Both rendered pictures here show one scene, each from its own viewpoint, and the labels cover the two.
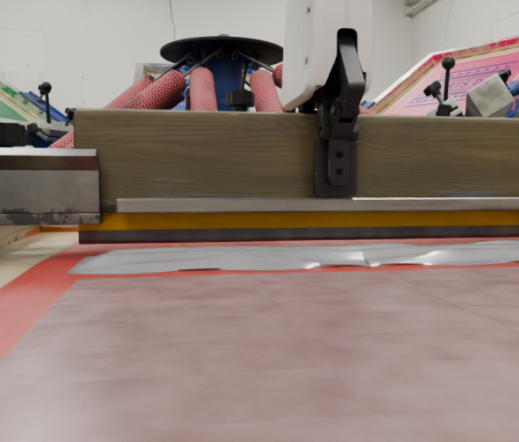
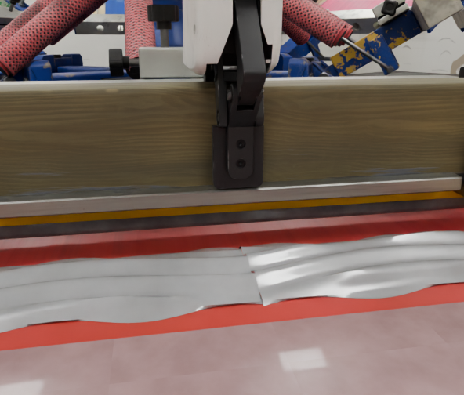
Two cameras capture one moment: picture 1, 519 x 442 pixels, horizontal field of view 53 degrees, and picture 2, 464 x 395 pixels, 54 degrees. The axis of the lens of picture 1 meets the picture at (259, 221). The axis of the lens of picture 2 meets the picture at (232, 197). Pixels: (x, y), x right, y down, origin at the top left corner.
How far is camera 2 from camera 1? 0.15 m
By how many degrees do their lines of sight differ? 15
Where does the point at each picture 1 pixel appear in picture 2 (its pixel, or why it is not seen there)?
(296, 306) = not seen: outside the picture
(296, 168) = (193, 153)
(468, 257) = (382, 280)
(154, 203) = (19, 207)
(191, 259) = (47, 304)
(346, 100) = (243, 89)
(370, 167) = (281, 146)
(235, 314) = not seen: outside the picture
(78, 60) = not seen: outside the picture
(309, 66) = (197, 38)
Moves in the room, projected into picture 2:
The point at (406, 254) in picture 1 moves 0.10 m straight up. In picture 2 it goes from (310, 274) to (322, 97)
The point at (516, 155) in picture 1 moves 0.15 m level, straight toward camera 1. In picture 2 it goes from (454, 125) to (451, 183)
